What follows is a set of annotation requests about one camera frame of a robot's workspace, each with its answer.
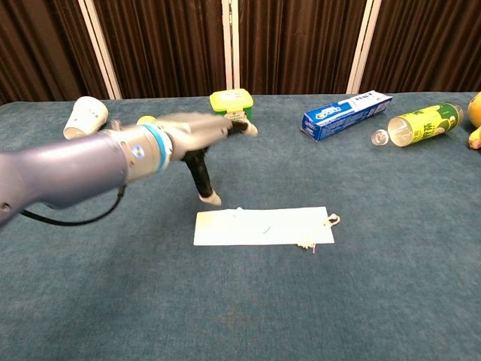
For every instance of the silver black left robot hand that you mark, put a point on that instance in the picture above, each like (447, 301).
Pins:
(195, 131)

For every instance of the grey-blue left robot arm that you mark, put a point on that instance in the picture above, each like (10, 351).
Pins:
(75, 161)

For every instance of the green tub with yellow lid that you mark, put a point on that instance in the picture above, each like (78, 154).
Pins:
(231, 101)

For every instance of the yellow ball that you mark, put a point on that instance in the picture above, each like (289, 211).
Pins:
(146, 120)

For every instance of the dark brown screen panel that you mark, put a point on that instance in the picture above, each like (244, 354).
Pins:
(161, 45)
(37, 45)
(424, 45)
(300, 45)

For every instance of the white paper card with tassel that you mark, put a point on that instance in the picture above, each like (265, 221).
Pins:
(225, 231)

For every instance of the white paper cup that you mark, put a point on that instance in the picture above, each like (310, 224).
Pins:
(86, 113)

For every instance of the blue white toothpaste box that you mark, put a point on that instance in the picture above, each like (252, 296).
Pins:
(342, 114)

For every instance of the blue table cloth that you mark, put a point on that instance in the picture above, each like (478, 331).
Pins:
(338, 293)

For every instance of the clear bottle green yellow label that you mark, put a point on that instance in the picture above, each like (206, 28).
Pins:
(424, 124)

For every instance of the yellow fruit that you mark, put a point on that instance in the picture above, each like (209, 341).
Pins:
(475, 113)

